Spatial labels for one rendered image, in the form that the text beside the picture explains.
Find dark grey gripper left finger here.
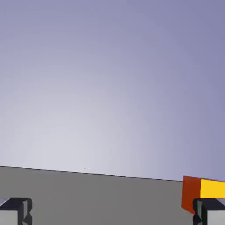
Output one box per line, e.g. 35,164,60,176
0,197,33,225

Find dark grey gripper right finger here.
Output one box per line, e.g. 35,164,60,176
192,197,225,225

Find large orange box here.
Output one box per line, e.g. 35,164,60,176
181,175,225,215

